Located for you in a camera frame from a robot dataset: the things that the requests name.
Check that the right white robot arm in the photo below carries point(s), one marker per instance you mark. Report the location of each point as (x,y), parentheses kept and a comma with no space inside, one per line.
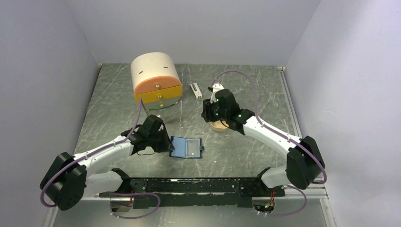
(303,159)

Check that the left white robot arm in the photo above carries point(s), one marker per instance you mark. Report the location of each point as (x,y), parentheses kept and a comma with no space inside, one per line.
(72,177)

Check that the beige oval tray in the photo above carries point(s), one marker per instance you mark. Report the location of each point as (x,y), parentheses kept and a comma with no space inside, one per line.
(218,126)

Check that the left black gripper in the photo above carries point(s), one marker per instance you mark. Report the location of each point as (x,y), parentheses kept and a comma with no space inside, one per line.
(166,145)

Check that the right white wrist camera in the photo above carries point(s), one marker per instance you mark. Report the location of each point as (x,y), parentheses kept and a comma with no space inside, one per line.
(214,89)

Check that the blue leather card holder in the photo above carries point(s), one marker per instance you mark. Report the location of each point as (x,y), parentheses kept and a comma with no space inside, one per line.
(180,148)

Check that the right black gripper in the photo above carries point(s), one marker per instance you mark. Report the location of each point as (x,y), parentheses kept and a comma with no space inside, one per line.
(206,113)

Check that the small white rectangular block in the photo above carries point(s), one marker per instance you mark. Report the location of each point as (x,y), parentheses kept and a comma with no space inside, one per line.
(196,90)

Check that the grey VIP credit card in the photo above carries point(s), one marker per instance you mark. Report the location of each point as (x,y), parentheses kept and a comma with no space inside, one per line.
(193,147)

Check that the round pastel drawer cabinet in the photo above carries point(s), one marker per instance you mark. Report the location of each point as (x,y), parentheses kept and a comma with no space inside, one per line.
(155,81)

